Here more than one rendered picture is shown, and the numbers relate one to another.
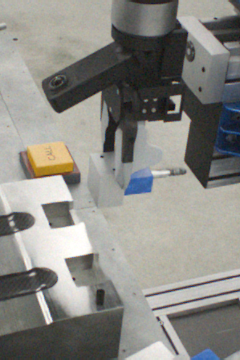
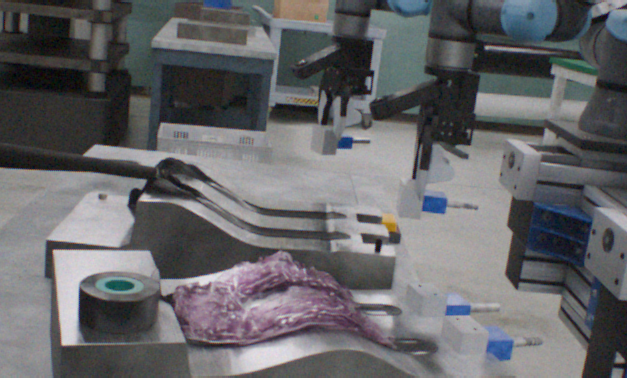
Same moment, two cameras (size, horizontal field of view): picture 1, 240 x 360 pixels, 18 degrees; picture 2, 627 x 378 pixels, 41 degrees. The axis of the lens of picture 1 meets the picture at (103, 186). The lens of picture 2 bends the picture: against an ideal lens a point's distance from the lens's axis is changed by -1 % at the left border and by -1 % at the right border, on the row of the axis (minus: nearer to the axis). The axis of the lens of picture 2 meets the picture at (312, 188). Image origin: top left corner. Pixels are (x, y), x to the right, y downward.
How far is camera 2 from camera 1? 0.65 m
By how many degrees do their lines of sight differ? 29
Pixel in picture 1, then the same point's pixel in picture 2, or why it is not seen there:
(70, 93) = (386, 104)
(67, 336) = (347, 271)
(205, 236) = not seen: outside the picture
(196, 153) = (513, 260)
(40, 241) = (346, 224)
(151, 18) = (449, 51)
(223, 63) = (535, 164)
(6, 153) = not seen: hidden behind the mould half
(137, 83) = (438, 107)
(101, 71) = (411, 91)
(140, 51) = (443, 83)
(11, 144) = not seen: hidden behind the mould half
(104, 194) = (405, 204)
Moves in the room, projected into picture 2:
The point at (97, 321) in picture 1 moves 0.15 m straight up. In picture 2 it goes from (372, 264) to (387, 163)
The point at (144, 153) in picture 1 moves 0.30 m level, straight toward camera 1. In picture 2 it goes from (439, 168) to (374, 206)
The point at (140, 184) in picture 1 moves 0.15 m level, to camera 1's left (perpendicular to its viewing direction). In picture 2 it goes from (435, 203) to (348, 185)
